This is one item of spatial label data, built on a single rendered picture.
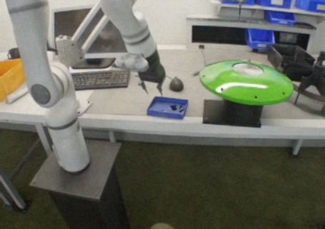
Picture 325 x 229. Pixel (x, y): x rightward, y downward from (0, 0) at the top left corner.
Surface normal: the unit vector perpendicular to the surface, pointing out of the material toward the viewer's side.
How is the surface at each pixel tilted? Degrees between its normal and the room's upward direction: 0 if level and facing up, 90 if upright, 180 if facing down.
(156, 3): 90
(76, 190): 0
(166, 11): 90
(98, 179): 0
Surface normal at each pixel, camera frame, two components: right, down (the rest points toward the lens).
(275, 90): 0.11, -0.59
